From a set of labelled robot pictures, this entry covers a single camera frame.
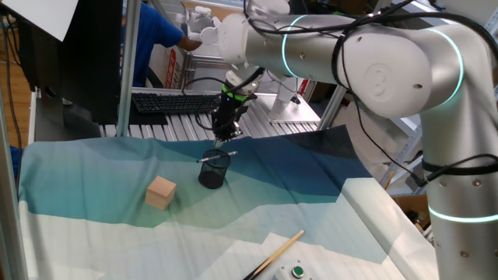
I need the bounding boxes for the blue green white tablecloth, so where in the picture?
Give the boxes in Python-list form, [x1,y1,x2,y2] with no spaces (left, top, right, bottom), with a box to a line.
[17,124,440,280]

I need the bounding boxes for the black keyboard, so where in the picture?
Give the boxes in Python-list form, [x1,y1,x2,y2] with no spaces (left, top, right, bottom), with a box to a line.
[131,92,223,115]

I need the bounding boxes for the white foam packing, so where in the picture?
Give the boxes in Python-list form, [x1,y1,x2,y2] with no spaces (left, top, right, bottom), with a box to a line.
[334,104,423,184]

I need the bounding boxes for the light wooden cube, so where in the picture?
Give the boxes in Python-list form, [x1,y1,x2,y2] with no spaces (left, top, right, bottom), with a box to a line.
[144,175,177,212]

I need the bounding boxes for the wooden black cue stick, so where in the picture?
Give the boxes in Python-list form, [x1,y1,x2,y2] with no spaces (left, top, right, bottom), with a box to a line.
[241,229,306,280]

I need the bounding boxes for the black computer monitor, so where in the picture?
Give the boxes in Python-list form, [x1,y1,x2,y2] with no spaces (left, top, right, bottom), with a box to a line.
[17,0,125,126]

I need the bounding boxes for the green wrist flange ring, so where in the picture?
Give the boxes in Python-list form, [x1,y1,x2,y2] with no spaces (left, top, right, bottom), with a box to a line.
[221,83,250,103]

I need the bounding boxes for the black desk mat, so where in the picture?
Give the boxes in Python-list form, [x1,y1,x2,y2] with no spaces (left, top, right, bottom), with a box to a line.
[128,99,169,126]

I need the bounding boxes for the white box green button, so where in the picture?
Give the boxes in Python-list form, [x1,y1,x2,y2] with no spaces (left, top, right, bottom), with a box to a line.
[272,259,314,280]

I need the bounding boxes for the blue fabric bundle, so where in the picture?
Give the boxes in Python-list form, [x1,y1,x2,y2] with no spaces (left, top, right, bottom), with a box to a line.
[9,145,23,180]

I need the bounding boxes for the white paper sheet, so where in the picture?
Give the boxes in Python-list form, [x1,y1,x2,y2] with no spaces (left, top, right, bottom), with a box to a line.
[2,0,79,42]

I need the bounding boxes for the aluminium frame post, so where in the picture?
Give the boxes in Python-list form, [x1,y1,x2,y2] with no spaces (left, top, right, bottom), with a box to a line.
[116,0,142,137]
[0,89,29,280]

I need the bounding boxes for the black office chair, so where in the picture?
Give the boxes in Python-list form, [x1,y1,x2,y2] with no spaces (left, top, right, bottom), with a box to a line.
[134,61,163,89]

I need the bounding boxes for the black mesh pen holder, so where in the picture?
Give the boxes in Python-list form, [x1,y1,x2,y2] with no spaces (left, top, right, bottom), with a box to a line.
[198,149,233,191]

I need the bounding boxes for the brown cardboard box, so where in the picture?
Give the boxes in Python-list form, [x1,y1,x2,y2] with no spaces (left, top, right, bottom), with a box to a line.
[391,194,433,234]

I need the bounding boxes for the white carton red print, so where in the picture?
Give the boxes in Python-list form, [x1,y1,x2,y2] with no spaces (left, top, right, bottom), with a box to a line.
[149,44,186,89]

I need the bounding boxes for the person's bare forearm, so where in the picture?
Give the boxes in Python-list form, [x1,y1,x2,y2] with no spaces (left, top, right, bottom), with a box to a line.
[177,34,203,52]

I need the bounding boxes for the person in blue shirt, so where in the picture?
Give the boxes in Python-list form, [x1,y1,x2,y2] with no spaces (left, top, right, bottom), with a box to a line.
[121,2,184,89]

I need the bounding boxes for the grey monitor stand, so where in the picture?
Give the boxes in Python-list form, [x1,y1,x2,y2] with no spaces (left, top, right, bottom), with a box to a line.
[33,87,103,142]

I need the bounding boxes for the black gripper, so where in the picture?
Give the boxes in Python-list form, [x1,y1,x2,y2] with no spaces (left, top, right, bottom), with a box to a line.
[212,96,250,149]

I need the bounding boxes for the black silver pen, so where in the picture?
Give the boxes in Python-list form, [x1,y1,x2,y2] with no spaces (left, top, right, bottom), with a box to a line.
[195,150,238,163]

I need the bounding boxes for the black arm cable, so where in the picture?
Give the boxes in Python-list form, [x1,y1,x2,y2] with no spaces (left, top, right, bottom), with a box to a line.
[181,0,498,187]

